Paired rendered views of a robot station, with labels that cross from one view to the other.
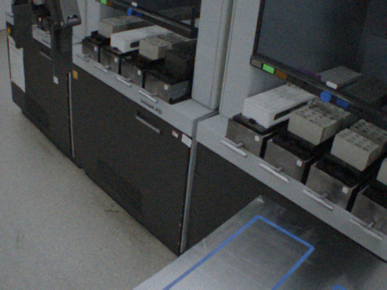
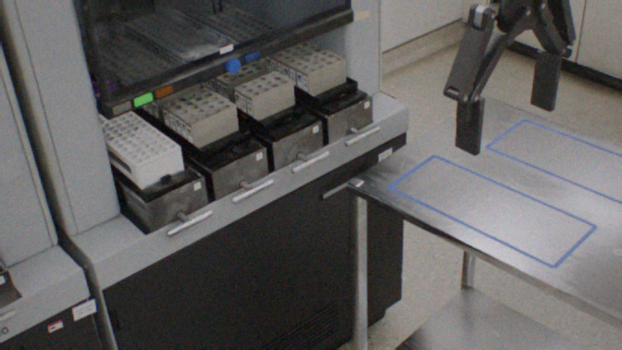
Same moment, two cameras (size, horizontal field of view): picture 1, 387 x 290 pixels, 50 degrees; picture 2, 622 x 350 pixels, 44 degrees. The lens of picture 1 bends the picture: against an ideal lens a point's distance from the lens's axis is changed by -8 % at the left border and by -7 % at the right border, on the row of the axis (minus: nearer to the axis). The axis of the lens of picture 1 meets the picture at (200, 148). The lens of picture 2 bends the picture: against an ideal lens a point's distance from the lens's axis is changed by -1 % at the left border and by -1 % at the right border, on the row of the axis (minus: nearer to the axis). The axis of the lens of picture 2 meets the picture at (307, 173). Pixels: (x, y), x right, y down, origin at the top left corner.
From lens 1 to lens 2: 1.26 m
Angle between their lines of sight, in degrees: 65
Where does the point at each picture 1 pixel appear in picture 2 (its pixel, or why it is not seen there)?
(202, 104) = (34, 255)
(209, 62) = (19, 181)
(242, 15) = (52, 62)
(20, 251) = not seen: outside the picture
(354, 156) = (280, 98)
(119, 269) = not seen: outside the picture
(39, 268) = not seen: outside the picture
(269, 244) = (435, 182)
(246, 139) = (182, 203)
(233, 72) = (72, 157)
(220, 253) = (456, 216)
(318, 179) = (286, 148)
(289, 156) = (244, 162)
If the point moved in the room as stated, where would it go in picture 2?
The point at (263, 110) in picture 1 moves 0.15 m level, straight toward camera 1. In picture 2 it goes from (171, 152) to (245, 160)
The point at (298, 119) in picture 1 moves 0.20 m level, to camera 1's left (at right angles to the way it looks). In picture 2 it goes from (203, 124) to (176, 181)
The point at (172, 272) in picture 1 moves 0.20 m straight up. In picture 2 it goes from (497, 249) to (510, 146)
